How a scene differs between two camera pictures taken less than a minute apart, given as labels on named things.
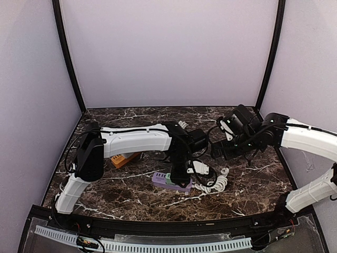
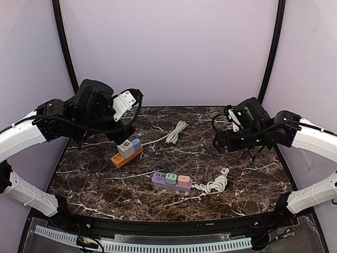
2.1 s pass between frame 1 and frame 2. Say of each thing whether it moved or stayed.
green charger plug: stayed
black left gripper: moved
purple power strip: stayed
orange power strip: stayed
